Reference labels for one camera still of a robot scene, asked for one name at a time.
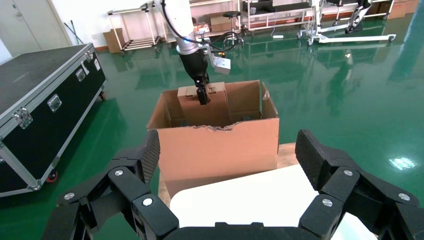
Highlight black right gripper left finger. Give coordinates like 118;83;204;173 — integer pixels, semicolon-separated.
41;129;180;240

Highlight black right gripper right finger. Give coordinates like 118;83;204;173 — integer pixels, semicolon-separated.
294;129;424;240

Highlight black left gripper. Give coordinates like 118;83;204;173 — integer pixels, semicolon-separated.
178;48;212;107

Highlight small plain cardboard box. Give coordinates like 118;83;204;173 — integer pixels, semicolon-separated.
177;82;233;128

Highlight large open cardboard box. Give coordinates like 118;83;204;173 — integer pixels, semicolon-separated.
146;80;281;199

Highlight brown carton under bench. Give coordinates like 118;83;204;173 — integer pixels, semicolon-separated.
209;14;233;33

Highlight metal tube trolley rack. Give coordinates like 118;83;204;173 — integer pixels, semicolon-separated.
107;1;163;53

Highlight black stool with chrome base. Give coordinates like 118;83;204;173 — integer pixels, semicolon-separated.
222;10;245;46

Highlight black aluminium-trimmed flight case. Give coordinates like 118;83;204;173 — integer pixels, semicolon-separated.
0;43;108;199

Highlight black and white machine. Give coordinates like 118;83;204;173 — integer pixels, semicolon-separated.
345;0;375;34

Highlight beige door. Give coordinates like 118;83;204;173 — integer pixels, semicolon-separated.
0;0;72;58

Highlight stacked brown cartons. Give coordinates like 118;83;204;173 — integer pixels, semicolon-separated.
380;0;420;20

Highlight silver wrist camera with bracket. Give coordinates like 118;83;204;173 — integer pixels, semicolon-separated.
202;43;232;75

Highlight white tube workbench frame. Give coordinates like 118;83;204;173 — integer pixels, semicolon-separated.
238;0;321;33

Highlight brown carton by wall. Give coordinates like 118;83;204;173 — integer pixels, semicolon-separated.
103;28;127;54

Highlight blue mop handle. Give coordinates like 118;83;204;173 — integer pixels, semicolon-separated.
63;21;82;46

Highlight white wheeled stand frame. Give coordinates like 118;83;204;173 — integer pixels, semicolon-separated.
298;0;397;47

